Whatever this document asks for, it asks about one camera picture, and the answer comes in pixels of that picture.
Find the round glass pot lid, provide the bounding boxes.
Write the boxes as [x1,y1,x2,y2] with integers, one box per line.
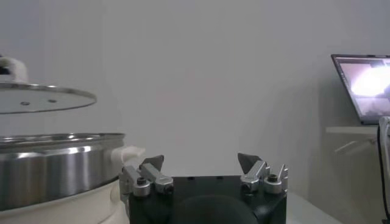
[0,56,98,115]

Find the white side table with laptop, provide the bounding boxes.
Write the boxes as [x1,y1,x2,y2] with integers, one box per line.
[325,125,381,156]

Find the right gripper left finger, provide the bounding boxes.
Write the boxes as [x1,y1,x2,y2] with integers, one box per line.
[119,154,175,198]

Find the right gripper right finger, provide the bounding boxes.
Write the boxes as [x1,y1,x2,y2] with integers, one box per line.
[237,152,289,195]

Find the perforated steel steamer basket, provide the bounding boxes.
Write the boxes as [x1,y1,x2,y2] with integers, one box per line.
[0,132,126,211]

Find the dark grey open laptop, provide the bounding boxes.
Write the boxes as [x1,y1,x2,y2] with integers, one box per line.
[331,54,390,126]

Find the white electric cooker base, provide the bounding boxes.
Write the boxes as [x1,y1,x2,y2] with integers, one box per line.
[0,145,146,224]

